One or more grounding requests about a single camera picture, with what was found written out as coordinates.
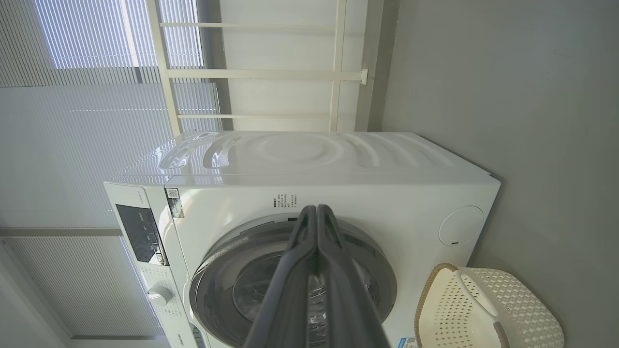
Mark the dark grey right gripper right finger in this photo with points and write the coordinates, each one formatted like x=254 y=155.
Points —
x=348 y=299

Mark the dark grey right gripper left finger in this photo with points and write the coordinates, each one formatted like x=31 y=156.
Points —
x=290 y=290

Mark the black round glass washer door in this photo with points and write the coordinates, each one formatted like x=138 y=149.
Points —
x=217 y=290

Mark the white front-load washing machine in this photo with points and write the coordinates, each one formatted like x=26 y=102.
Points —
x=411 y=193

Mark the white basket with brown rim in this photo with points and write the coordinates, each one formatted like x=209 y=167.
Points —
x=522 y=309

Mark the blue energy label sticker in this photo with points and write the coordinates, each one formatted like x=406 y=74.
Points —
x=407 y=342

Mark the white washer control knob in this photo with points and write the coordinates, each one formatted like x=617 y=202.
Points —
x=159 y=295

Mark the round white filter cover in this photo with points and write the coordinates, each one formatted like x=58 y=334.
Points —
x=461 y=225

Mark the QR code sticker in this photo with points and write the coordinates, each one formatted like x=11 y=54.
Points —
x=174 y=203

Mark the black washer control panel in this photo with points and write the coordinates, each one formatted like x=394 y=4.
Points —
x=140 y=234

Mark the white metal railing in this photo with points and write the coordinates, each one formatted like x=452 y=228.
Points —
x=266 y=75

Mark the white window blinds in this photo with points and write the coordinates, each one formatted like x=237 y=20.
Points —
x=72 y=145

